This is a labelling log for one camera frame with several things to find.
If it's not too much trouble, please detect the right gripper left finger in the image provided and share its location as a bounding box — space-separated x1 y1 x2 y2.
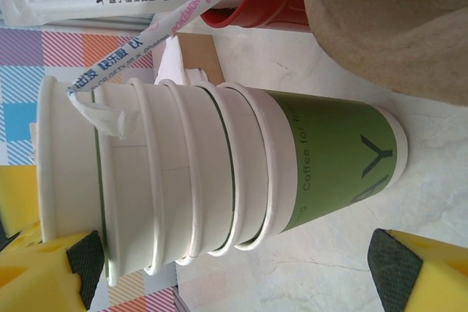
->
0 165 107 312

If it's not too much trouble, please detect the printed paper wrapped straw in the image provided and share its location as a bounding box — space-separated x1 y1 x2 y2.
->
64 0 266 141

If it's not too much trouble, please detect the brown pulp cup carrier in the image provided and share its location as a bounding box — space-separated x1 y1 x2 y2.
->
298 0 468 105

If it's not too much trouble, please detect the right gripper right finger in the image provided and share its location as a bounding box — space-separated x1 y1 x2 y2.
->
367 228 468 312

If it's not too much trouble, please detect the white green paper cup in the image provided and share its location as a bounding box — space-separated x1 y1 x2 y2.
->
93 83 151 287
160 78 224 267
36 76 109 246
203 84 257 259
126 77 184 277
219 83 410 253

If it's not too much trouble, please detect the white napkin stack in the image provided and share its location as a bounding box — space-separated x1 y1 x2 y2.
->
153 36 211 88

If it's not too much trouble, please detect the brown cardboard tray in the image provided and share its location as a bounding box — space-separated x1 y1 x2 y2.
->
177 33 224 85

